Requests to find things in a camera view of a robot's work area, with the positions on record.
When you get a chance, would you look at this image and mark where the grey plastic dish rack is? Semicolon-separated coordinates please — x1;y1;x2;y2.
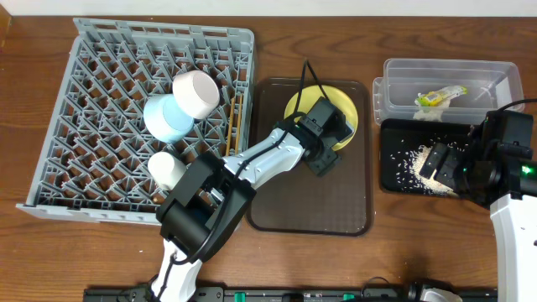
19;18;256;225

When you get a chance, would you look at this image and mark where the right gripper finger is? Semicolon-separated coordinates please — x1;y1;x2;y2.
419;143;449;179
434;153;459;191

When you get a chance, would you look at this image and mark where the yellow round plate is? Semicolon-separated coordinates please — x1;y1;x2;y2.
298;85;358;151

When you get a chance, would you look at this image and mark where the black rectangular tray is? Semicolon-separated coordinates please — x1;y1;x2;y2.
379;119;482;200

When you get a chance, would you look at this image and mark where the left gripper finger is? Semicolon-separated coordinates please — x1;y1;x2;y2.
306;152;341;177
335;113;354;143

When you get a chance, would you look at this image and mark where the wooden chopstick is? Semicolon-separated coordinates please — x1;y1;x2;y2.
225;97;236;156
234;94;243;154

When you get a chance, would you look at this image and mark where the light blue saucer plate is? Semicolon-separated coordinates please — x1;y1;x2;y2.
143;94;195;143

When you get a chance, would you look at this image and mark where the dark brown serving tray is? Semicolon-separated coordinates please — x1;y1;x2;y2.
246;81;374;237

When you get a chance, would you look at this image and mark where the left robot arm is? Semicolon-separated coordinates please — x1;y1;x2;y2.
148;96;358;301

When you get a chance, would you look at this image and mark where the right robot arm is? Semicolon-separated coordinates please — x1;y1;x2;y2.
420;108;536;301

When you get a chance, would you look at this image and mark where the white paper scrap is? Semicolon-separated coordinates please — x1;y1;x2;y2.
413;107;445;122

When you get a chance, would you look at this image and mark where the white plastic cup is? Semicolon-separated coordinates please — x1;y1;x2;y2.
148;152;187;190

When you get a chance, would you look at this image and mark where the green snack wrapper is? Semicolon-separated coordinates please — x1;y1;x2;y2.
414;86;467;107

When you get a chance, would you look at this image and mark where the spilled rice pile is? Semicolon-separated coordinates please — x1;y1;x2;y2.
388;145;454;195

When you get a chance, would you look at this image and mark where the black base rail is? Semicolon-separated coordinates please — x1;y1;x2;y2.
82;287;408;302

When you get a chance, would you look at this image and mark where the clear plastic waste bin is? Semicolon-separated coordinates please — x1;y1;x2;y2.
373;59;524;125

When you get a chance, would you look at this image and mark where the white pink bowl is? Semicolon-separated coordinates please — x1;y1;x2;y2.
172;70;220;119

